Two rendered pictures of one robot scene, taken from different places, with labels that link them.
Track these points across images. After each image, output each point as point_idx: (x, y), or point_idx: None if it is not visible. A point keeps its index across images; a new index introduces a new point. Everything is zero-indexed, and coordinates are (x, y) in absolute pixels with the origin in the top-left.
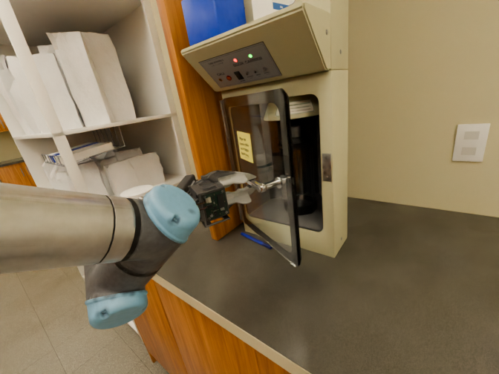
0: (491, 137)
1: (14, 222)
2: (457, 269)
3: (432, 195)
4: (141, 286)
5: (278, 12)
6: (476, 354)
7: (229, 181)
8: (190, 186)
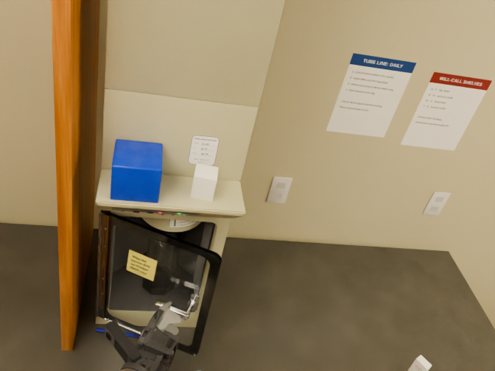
0: (292, 187)
1: None
2: (279, 306)
3: (249, 226)
4: None
5: (225, 212)
6: (298, 364)
7: (165, 322)
8: (147, 345)
